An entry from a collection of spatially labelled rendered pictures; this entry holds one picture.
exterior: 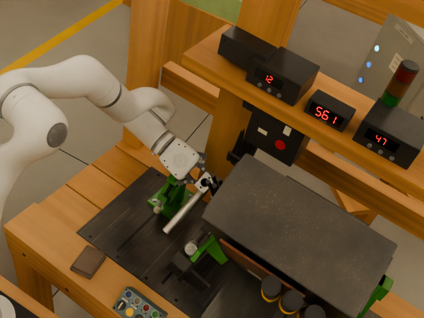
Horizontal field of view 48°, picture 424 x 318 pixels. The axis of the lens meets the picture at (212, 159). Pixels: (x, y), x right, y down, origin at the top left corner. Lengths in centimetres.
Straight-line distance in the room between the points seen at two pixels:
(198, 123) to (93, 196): 176
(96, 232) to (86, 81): 72
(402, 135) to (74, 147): 236
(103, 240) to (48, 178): 140
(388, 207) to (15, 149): 114
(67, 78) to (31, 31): 311
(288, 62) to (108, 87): 50
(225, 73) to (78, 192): 79
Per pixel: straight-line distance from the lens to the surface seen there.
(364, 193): 166
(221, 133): 168
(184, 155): 145
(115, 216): 179
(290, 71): 135
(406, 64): 133
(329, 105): 132
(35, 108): 110
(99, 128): 338
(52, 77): 117
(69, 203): 185
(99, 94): 122
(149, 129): 146
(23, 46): 410
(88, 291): 164
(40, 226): 178
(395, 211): 167
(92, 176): 193
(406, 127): 134
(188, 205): 159
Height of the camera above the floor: 236
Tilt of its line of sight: 46 degrees down
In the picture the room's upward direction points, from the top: 15 degrees clockwise
